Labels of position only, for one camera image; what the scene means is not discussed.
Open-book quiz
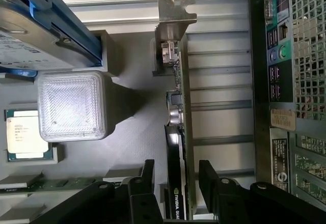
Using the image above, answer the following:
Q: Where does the green RAM stick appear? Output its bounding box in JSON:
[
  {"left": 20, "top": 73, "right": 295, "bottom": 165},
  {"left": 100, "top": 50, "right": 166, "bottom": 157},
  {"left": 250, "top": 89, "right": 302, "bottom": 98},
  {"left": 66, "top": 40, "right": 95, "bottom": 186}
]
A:
[{"left": 0, "top": 174, "right": 123, "bottom": 192}]

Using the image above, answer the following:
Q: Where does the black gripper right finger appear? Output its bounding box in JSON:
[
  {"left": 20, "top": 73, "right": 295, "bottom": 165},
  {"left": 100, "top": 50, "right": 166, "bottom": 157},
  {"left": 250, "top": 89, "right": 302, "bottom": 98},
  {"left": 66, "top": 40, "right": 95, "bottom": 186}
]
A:
[{"left": 198, "top": 159, "right": 326, "bottom": 224}]

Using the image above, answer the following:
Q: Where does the grey open PC case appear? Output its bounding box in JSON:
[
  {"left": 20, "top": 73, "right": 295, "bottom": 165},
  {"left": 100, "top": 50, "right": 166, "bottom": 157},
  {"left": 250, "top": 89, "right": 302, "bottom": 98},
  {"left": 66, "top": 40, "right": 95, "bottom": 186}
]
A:
[{"left": 248, "top": 0, "right": 326, "bottom": 224}]

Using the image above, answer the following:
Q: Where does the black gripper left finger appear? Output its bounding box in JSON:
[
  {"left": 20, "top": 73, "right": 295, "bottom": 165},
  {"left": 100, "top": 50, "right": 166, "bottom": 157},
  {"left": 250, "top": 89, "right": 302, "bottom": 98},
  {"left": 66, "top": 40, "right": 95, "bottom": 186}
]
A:
[{"left": 33, "top": 159, "right": 164, "bottom": 224}]

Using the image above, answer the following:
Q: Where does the silver CPU chip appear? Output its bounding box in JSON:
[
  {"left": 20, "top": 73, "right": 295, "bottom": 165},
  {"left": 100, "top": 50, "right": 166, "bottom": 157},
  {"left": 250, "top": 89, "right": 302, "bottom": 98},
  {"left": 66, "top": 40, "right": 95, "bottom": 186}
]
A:
[{"left": 4, "top": 108, "right": 55, "bottom": 162}]

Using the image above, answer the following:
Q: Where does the hard disk in blue carrier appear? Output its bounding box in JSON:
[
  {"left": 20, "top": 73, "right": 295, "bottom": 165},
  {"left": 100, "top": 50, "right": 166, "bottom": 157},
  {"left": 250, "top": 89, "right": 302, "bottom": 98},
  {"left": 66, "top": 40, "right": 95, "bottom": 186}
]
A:
[{"left": 0, "top": 0, "right": 102, "bottom": 72}]

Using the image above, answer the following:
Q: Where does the green graphics card black cooler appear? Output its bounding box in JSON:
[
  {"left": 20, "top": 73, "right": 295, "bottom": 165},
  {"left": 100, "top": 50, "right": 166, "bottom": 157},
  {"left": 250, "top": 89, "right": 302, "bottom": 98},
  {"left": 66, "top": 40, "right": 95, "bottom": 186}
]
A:
[{"left": 152, "top": 0, "right": 199, "bottom": 221}]

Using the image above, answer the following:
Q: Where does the grey plastic parts rack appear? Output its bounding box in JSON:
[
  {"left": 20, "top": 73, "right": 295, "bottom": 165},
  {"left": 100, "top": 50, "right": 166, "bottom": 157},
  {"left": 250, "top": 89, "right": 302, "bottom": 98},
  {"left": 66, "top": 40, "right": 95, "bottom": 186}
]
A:
[{"left": 0, "top": 29, "right": 191, "bottom": 224}]

